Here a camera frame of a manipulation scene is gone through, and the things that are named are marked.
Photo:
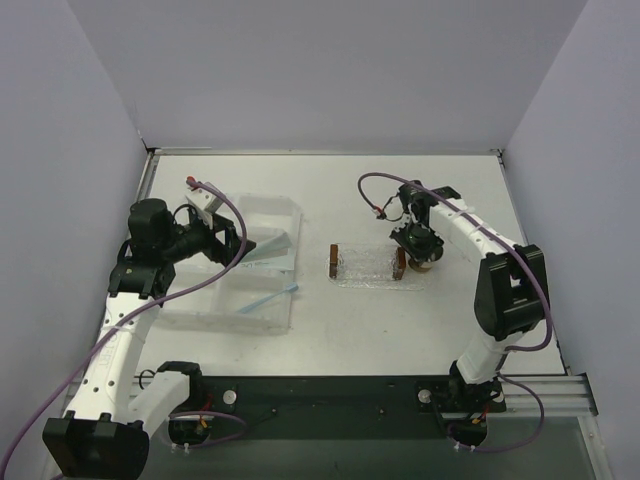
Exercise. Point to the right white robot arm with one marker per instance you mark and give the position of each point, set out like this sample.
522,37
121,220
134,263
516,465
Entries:
510,296

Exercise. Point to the clear plastic organizer box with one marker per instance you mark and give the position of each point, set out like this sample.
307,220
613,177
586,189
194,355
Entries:
214,308

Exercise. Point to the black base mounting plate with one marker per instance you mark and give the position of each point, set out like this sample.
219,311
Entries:
335,408

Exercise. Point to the aluminium front rail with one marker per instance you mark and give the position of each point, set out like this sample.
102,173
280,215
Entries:
561,396

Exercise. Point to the cream metal cup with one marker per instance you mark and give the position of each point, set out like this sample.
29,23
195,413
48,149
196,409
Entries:
420,267

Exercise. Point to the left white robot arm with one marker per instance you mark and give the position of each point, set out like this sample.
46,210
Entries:
104,433

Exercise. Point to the light blue toothbrush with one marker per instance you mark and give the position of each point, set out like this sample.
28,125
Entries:
288,289

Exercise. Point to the white dark-cap toothpaste tube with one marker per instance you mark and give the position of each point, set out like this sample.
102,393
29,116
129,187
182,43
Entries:
282,263

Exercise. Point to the green cap toothpaste tube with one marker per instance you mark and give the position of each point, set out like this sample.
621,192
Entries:
269,246

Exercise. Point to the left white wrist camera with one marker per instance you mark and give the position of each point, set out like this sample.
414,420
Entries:
204,200

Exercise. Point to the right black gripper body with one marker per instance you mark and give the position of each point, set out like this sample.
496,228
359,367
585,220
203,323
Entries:
417,248

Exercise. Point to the clear textured glass tray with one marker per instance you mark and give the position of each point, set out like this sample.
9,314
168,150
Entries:
372,266

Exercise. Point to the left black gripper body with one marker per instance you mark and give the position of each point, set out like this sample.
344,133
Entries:
225,240

